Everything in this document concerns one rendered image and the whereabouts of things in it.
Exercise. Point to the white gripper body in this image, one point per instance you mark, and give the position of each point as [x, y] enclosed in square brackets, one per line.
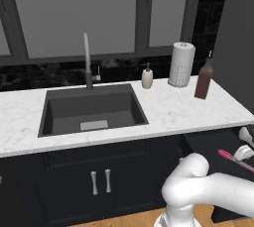
[244, 153]

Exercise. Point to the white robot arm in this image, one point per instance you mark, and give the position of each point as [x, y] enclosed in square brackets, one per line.
[201, 188]

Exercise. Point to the dark red bottle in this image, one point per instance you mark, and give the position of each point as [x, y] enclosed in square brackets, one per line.
[203, 80]

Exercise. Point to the white paper towel roll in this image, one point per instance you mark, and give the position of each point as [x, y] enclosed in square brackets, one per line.
[181, 65]

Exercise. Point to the black cupboard door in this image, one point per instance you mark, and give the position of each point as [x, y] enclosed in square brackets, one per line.
[63, 194]
[139, 181]

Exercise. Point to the dark grey tall cabinet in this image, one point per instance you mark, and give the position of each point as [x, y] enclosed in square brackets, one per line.
[236, 32]

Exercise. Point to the white soap dispenser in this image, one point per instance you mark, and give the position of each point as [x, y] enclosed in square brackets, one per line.
[147, 78]

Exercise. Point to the black fixed cupboard panel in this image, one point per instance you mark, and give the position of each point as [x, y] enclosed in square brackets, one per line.
[96, 155]

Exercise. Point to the dark grey sink basin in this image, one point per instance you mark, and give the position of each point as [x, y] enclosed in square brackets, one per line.
[92, 108]

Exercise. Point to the grey framed window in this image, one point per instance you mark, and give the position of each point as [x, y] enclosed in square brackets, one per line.
[142, 13]

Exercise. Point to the grey sink tap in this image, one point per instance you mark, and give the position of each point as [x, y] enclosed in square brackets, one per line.
[87, 59]

